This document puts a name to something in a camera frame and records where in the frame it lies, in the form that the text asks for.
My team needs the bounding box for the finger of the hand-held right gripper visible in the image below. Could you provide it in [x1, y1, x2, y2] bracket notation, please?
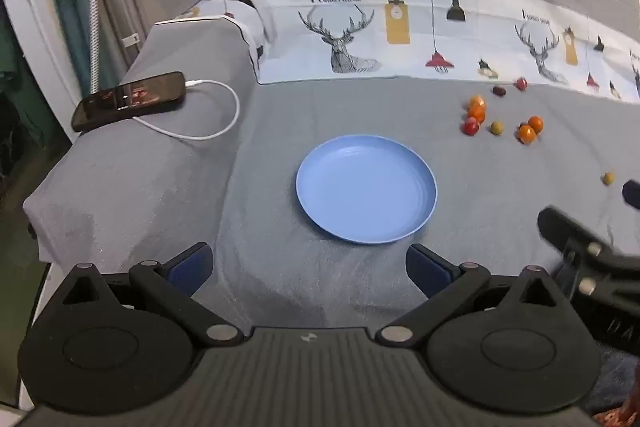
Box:
[621, 179, 640, 210]
[537, 206, 640, 304]

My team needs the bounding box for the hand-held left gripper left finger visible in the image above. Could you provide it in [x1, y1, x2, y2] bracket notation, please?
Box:
[47, 243, 246, 349]

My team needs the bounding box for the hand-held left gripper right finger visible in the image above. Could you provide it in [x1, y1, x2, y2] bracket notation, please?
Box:
[375, 243, 576, 350]

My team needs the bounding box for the blue round plate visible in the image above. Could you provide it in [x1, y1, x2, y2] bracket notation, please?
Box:
[295, 135, 438, 246]

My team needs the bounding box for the grey pillow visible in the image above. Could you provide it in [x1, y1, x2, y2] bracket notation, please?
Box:
[22, 16, 261, 264]

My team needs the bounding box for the red patterned cloth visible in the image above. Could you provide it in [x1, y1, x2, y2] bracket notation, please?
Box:
[594, 409, 632, 427]

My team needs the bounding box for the black smartphone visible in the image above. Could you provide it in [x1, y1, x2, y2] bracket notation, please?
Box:
[71, 72, 187, 132]

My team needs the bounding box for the phone holder stand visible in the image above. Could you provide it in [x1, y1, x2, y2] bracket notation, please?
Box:
[59, 0, 104, 94]

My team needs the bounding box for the white charging cable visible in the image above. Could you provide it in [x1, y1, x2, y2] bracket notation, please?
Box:
[132, 79, 241, 141]

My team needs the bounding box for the white door frame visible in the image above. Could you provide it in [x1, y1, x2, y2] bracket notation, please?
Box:
[0, 0, 82, 144]

